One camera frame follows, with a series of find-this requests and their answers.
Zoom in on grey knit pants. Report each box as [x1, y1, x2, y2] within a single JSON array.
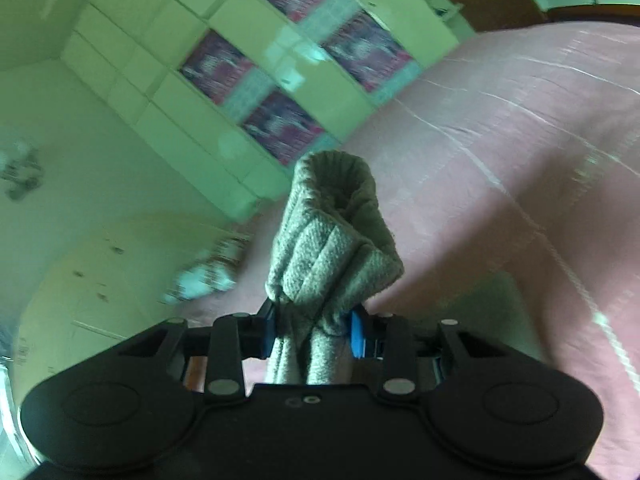
[[265, 151, 404, 385]]

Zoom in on white patterned cloth bundle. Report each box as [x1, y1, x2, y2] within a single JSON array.
[[160, 233, 250, 306]]

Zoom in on pink plaid bed sheet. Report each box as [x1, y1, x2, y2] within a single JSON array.
[[179, 22, 640, 480]]

